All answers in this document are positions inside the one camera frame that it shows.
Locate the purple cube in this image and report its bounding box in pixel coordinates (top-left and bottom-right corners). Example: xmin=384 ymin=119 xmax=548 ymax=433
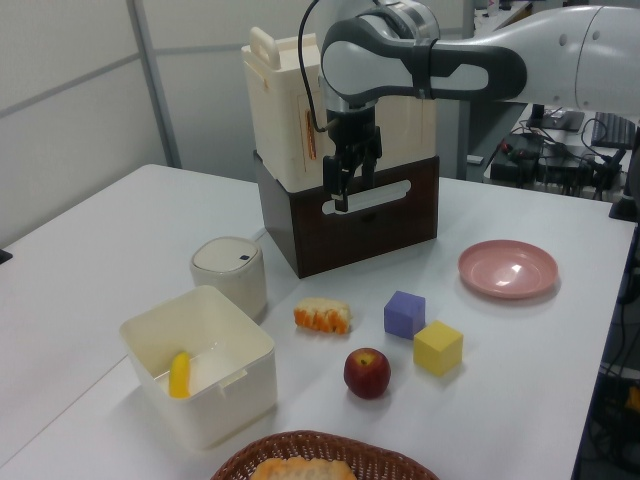
xmin=383 ymin=290 xmax=427 ymax=341

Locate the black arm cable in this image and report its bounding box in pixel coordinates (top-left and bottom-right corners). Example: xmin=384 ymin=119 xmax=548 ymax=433
xmin=297 ymin=0 xmax=322 ymax=134

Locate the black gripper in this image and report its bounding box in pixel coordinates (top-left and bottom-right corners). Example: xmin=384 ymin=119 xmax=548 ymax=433
xmin=322 ymin=103 xmax=384 ymax=213

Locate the orange crusted bread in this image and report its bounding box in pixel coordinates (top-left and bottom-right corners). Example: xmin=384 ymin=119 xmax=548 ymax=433
xmin=249 ymin=455 xmax=359 ymax=480

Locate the orange and white bread piece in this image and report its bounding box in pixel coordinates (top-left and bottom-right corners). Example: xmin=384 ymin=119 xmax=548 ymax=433
xmin=292 ymin=297 xmax=355 ymax=336

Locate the cream plastic cooler box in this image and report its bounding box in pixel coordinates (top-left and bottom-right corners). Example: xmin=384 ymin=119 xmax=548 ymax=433
xmin=240 ymin=26 xmax=437 ymax=192

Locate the red apple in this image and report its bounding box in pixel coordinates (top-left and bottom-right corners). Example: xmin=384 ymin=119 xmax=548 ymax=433
xmin=342 ymin=347 xmax=392 ymax=401

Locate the white lidded round canister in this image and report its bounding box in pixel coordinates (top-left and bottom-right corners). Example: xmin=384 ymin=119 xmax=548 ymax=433
xmin=189 ymin=236 xmax=269 ymax=323

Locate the pink plate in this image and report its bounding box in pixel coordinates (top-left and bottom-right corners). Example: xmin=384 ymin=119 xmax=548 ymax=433
xmin=458 ymin=239 xmax=559 ymax=300

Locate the yellow cube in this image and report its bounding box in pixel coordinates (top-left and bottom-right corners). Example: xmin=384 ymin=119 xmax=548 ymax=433
xmin=412 ymin=320 xmax=465 ymax=377

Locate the dark brown wooden crate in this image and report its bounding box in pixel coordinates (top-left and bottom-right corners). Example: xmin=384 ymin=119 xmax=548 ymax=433
xmin=251 ymin=150 xmax=442 ymax=280

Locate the white open plastic container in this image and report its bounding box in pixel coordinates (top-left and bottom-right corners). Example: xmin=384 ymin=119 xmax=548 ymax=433
xmin=118 ymin=284 xmax=278 ymax=451

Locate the black electronics box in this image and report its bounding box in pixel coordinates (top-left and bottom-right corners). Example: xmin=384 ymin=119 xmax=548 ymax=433
xmin=489 ymin=133 xmax=621 ymax=200

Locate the black keyboard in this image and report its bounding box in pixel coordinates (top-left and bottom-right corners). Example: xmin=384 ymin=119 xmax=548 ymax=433
xmin=591 ymin=112 xmax=638 ymax=149

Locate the yellow banana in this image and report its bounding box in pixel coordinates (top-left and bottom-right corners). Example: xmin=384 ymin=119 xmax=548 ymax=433
xmin=167 ymin=351 xmax=193 ymax=400

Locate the brown wicker basket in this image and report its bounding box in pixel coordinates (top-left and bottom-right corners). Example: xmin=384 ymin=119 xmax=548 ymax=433
xmin=208 ymin=430 xmax=441 ymax=480

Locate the black monitor stand base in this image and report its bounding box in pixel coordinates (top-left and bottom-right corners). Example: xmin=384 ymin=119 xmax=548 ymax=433
xmin=525 ymin=102 xmax=586 ymax=132

